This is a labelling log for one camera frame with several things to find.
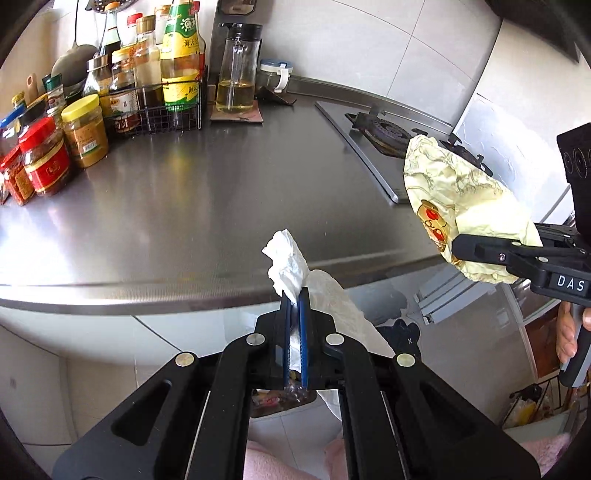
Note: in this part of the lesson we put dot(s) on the small black object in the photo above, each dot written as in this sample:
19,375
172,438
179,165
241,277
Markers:
277,98

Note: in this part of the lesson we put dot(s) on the aluminium profile bar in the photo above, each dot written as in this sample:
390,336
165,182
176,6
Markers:
438,300

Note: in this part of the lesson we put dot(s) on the clear glass bottle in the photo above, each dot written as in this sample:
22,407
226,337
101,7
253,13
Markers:
147,69

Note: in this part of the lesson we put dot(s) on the steel gas stove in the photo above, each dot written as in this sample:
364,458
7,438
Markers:
388,170

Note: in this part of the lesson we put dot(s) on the brown bottle with yellow label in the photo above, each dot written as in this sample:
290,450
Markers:
123,101

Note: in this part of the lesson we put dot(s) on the glass oil dispenser black lid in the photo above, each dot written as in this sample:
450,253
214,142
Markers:
235,92

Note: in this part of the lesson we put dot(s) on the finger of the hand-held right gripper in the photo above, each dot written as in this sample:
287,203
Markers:
558,235
498,254

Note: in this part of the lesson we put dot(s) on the metal slotted spoon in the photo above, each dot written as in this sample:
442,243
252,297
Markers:
94,4

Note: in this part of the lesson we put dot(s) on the yellow-lid jar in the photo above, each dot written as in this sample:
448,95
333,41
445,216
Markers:
87,138

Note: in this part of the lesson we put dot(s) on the blue-lid jar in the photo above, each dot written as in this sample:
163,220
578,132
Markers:
7,129

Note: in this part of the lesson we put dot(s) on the black stove grate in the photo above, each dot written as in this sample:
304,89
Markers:
475,161
383,131

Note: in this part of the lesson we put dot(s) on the person's right hand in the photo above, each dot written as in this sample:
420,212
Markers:
567,332

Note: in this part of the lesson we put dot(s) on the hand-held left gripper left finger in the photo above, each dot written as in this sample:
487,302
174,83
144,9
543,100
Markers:
286,350

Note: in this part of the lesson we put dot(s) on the black-lid jar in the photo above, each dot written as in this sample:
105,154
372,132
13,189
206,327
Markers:
34,115

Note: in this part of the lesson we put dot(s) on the small red-lid chili jar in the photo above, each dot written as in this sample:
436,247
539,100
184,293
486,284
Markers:
16,180

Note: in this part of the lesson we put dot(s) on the white base cabinet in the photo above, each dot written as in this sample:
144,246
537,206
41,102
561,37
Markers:
184,332

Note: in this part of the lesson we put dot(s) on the large green-label bottle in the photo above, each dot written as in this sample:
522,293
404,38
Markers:
180,69

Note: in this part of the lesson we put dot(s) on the pale yellow paper wrapper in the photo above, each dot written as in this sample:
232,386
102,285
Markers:
461,194

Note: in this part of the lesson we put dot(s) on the red-cap bottle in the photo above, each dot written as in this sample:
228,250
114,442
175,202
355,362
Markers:
132,23

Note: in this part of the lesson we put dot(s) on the white paper towel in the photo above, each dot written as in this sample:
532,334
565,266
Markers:
288,263

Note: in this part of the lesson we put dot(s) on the pink fluffy pants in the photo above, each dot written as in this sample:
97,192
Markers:
268,461

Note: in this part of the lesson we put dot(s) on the grey metal ladle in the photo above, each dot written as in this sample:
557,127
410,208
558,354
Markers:
74,62

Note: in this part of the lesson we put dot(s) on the yellow-cap bottle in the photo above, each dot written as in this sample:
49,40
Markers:
18,99

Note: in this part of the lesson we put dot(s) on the green-lid spice bottle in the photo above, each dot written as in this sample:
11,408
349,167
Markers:
56,94

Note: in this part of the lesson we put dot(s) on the small lidded glass jar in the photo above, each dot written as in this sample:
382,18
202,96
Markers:
277,76

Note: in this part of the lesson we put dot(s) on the large red-lid sauce jar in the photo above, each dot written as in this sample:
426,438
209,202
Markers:
46,166

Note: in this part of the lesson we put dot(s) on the floor storage rack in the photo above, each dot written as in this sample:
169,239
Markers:
526,401

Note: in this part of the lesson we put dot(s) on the dark glass sauce bottle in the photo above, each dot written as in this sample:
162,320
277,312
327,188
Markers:
108,41

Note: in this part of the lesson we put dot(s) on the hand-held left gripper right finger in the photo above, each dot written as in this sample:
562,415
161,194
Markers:
304,341

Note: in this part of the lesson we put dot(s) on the glass cruet with metal top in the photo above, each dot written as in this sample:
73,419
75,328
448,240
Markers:
97,74

